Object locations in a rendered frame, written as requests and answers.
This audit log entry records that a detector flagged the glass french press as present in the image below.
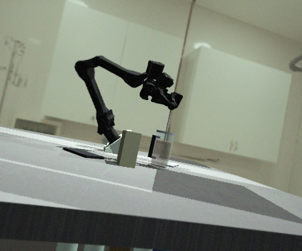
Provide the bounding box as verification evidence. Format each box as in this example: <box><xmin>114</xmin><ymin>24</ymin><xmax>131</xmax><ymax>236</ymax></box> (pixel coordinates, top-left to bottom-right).
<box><xmin>148</xmin><ymin>102</ymin><xmax>176</xmax><ymax>170</ymax></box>

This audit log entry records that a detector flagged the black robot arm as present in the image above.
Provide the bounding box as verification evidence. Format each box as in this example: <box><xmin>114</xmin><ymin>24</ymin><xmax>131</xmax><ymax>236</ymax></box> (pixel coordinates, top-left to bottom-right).
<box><xmin>75</xmin><ymin>56</ymin><xmax>174</xmax><ymax>145</ymax></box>

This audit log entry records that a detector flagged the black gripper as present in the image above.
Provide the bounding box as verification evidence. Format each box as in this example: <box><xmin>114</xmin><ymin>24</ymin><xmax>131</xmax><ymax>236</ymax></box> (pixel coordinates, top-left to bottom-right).
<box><xmin>140</xmin><ymin>82</ymin><xmax>183</xmax><ymax>109</ymax></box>

